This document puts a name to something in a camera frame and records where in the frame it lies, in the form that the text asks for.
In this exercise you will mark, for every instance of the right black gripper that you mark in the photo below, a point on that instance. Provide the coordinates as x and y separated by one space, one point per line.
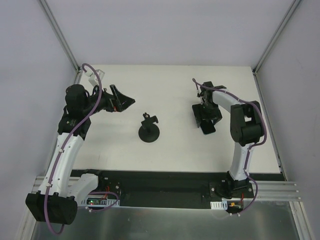
207 115

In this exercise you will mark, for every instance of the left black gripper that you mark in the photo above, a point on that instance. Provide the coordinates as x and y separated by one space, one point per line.
113 100

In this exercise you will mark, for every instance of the black phone teal case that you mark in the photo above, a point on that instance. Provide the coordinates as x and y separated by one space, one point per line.
207 127

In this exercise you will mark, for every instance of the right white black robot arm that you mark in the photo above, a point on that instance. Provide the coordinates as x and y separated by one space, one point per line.
247 129

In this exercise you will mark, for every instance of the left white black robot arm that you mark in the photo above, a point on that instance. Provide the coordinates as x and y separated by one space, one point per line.
55 201

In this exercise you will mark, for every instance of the black round-base phone stand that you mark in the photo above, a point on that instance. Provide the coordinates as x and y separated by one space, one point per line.
149 132

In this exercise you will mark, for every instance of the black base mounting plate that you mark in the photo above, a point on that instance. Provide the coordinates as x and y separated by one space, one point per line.
155 189

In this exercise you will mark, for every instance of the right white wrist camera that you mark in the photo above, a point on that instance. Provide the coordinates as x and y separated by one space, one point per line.
199 95

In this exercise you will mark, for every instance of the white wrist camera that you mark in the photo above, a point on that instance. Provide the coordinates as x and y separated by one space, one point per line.
92 78
199 95

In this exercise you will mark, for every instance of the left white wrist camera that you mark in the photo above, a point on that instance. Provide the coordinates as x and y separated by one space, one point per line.
92 78

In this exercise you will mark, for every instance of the right white cable duct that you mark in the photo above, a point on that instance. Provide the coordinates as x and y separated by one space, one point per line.
219 205

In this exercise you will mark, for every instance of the white cable duct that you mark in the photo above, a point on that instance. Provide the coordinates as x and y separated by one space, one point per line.
98 202
219 205

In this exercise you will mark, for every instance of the left aluminium corner post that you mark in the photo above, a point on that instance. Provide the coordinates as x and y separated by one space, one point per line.
59 34

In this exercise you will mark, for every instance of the aluminium corner post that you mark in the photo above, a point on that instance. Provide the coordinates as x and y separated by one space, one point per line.
59 34
276 35

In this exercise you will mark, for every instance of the left white cable duct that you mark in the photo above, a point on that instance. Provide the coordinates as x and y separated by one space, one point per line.
98 202

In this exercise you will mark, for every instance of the right aluminium corner post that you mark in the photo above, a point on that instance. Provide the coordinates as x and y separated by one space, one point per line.
276 35

